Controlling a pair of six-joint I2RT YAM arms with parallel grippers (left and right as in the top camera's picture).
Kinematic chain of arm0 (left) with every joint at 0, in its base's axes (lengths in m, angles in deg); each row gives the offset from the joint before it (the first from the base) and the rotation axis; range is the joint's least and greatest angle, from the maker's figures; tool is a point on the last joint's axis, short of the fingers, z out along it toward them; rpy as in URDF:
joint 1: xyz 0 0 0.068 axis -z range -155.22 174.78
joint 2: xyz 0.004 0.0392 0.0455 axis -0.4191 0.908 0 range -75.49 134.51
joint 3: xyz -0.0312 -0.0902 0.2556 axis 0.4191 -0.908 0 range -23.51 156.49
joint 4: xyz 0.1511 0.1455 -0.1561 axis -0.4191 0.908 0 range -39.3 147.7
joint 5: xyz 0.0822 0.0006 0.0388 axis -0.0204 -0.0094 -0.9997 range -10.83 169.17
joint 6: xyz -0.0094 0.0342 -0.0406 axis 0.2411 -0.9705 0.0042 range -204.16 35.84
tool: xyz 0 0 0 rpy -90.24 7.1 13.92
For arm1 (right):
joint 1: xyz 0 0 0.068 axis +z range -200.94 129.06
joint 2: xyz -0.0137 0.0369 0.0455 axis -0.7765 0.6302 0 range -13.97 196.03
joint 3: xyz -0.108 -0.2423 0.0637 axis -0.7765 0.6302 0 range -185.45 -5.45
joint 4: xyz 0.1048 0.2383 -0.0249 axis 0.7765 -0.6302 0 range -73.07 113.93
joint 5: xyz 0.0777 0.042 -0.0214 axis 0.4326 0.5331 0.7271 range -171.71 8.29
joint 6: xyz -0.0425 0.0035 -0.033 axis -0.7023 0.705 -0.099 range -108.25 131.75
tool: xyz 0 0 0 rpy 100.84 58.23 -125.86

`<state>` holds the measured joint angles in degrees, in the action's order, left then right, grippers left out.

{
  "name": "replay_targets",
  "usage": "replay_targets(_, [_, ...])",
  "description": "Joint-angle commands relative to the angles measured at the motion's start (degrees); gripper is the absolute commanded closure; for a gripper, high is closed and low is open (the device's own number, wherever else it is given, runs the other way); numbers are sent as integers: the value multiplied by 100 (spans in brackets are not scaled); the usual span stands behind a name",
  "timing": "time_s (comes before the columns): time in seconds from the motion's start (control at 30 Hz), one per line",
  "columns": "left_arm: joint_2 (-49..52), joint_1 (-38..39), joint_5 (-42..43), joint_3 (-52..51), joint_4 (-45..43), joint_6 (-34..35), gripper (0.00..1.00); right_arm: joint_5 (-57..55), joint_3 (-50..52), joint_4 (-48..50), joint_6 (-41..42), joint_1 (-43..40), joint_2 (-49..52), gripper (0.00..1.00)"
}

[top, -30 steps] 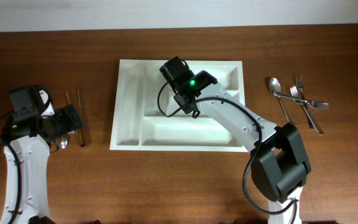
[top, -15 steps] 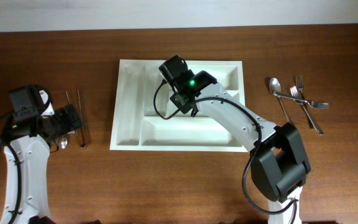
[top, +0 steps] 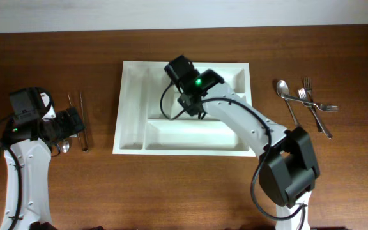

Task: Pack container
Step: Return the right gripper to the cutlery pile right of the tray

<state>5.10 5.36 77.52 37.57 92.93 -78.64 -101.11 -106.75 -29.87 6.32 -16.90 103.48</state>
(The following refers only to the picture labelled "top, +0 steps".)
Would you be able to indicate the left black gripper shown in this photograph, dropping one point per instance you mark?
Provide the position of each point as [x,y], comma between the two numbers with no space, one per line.
[71,128]

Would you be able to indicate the steel fork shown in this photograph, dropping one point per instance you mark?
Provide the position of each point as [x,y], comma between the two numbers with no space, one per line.
[308,87]
[303,95]

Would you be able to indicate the steel fork crosswise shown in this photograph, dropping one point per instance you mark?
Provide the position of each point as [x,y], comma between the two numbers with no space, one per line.
[320,106]

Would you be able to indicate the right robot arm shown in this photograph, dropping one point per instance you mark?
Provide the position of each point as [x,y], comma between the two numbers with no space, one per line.
[288,167]

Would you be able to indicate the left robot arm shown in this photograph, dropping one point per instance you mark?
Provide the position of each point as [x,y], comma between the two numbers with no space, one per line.
[31,133]

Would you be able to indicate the white plastic knife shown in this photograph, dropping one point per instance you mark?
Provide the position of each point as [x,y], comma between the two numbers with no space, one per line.
[47,101]

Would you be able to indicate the long metal tongs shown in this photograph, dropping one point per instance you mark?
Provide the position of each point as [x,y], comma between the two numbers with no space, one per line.
[83,135]

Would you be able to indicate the small steel teaspoon lower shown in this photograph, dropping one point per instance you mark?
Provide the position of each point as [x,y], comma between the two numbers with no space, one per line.
[64,146]

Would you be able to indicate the white cutlery tray organizer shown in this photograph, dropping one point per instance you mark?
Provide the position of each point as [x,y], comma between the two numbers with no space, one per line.
[144,125]

